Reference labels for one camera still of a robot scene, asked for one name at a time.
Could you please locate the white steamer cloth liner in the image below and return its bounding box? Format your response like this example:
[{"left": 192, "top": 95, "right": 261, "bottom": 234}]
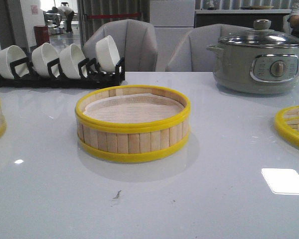
[{"left": 83, "top": 93, "right": 184, "bottom": 123}]

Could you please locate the grey chair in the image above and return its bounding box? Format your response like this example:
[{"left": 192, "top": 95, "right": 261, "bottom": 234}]
[
  {"left": 83, "top": 19, "right": 158, "bottom": 72},
  {"left": 165, "top": 23, "right": 249, "bottom": 72}
]

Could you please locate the red barrier tape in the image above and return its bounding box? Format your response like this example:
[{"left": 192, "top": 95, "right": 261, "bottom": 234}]
[{"left": 84, "top": 12, "right": 142, "bottom": 19}]

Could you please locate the white bowl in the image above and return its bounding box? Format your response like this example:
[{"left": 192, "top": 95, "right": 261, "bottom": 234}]
[
  {"left": 0, "top": 45, "right": 26, "bottom": 79},
  {"left": 95, "top": 35, "right": 120, "bottom": 73},
  {"left": 32, "top": 42, "right": 59, "bottom": 78},
  {"left": 59, "top": 44, "right": 86, "bottom": 79}
]

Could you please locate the glass pot lid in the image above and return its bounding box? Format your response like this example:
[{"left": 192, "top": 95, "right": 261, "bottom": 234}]
[{"left": 218, "top": 19, "right": 299, "bottom": 48}]

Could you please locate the white cabinet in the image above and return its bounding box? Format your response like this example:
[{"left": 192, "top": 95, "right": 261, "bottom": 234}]
[{"left": 149, "top": 0, "right": 195, "bottom": 72}]

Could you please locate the woven bamboo steamer lid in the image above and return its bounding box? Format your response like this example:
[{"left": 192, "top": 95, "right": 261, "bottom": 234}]
[{"left": 274, "top": 106, "right": 299, "bottom": 148}]

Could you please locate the black bowl rack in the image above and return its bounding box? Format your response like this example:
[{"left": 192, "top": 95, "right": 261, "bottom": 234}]
[{"left": 0, "top": 57, "right": 125, "bottom": 89}]

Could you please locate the right grey chair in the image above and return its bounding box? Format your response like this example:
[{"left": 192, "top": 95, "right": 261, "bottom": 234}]
[{"left": 165, "top": 23, "right": 249, "bottom": 72}]

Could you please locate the background person in white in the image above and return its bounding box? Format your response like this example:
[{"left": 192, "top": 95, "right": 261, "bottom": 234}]
[{"left": 52, "top": 5, "right": 75, "bottom": 33}]

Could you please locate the grey electric cooking pot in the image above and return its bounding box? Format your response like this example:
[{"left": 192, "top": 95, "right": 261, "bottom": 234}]
[{"left": 206, "top": 39, "right": 299, "bottom": 95}]

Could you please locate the red bin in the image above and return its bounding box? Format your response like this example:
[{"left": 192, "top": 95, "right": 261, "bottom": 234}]
[{"left": 33, "top": 25, "right": 50, "bottom": 47}]

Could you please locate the left grey chair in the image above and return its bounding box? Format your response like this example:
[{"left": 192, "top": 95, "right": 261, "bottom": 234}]
[{"left": 83, "top": 19, "right": 158, "bottom": 72}]

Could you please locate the dark counter with shelf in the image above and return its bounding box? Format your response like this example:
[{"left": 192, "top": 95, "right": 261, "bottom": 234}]
[{"left": 194, "top": 9, "right": 291, "bottom": 31}]

